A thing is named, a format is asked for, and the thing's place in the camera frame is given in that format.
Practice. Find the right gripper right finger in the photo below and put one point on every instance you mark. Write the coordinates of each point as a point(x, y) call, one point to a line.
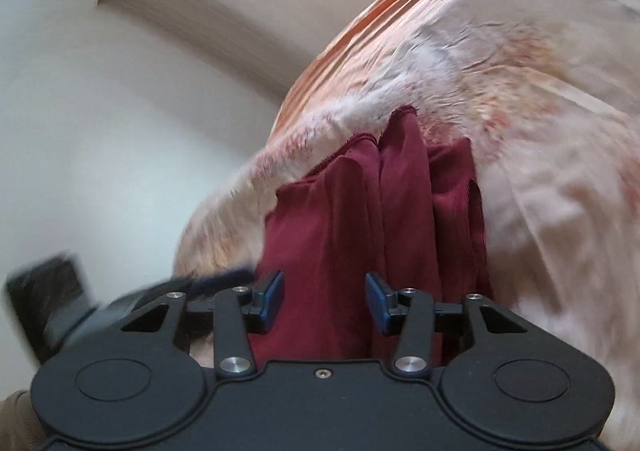
point(390, 308)

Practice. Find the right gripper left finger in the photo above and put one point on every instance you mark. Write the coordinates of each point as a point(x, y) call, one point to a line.
point(260, 300)

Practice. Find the maroon red garment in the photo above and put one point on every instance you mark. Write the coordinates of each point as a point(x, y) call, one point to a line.
point(392, 205)

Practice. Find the person's left hand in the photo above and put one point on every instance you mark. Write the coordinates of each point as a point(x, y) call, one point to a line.
point(20, 429)

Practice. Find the floral beige bedspread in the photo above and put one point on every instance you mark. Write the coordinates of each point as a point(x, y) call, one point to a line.
point(548, 92)

